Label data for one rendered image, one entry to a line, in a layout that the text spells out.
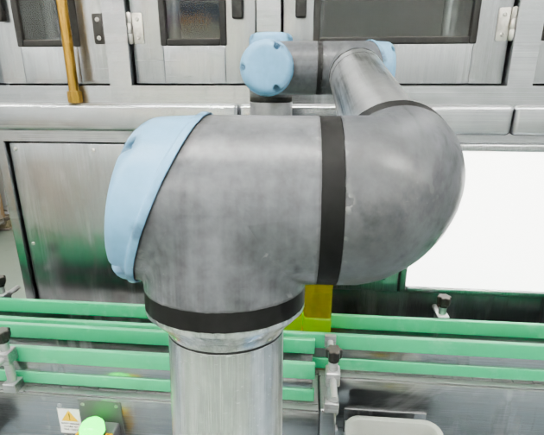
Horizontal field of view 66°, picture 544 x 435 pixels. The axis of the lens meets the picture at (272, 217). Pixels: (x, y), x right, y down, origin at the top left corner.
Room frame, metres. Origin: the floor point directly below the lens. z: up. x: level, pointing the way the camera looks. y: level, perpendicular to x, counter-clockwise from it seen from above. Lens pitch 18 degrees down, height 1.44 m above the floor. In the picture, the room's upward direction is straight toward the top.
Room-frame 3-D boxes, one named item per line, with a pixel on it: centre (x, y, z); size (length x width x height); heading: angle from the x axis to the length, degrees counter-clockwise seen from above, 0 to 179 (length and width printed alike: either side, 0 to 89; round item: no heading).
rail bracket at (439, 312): (0.81, -0.36, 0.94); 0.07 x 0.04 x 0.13; 175
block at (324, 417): (0.65, -0.11, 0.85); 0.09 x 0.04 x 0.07; 175
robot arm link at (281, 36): (0.76, 0.00, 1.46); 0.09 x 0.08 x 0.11; 177
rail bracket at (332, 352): (0.63, -0.11, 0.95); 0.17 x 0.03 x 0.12; 175
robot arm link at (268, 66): (0.66, -0.01, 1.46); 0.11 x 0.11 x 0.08; 87
